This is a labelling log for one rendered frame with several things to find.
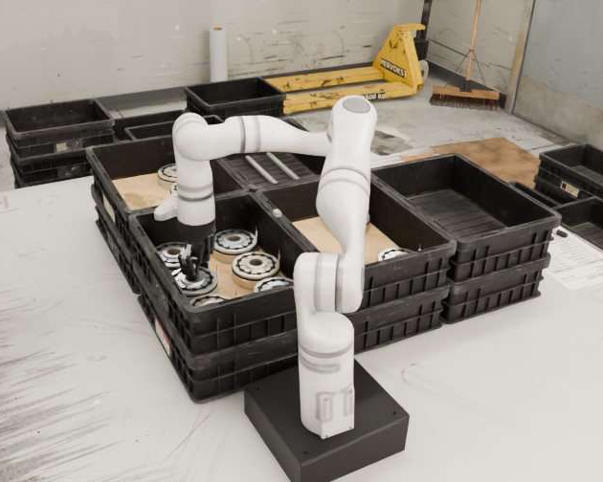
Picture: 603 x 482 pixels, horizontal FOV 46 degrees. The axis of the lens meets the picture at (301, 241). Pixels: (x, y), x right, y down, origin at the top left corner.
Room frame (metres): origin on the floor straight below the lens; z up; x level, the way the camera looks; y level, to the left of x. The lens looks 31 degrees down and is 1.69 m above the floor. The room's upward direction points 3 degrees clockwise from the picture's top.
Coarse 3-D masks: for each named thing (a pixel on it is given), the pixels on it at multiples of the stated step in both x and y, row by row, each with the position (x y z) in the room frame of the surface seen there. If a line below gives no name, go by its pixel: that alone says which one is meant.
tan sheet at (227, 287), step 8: (224, 264) 1.33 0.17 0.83; (232, 264) 1.33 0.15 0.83; (224, 272) 1.30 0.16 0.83; (280, 272) 1.31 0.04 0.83; (224, 280) 1.27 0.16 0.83; (232, 280) 1.27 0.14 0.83; (224, 288) 1.24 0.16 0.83; (232, 288) 1.24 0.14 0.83; (240, 288) 1.24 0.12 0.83; (232, 296) 1.21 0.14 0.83
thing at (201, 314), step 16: (144, 240) 1.25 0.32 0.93; (160, 256) 1.20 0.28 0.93; (160, 272) 1.15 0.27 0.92; (176, 288) 1.09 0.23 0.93; (272, 288) 1.10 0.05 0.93; (288, 288) 1.11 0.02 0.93; (208, 304) 1.04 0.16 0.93; (224, 304) 1.04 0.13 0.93; (240, 304) 1.06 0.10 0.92; (256, 304) 1.07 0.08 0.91; (192, 320) 1.02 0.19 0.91
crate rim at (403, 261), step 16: (256, 192) 1.49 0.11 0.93; (384, 192) 1.53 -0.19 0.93; (272, 208) 1.42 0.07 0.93; (288, 224) 1.35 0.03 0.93; (432, 224) 1.38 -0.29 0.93; (304, 240) 1.28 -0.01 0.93; (448, 240) 1.31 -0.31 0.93; (400, 256) 1.24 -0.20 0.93; (416, 256) 1.24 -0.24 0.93; (432, 256) 1.26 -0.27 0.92; (368, 272) 1.19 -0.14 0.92; (384, 272) 1.21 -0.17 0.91
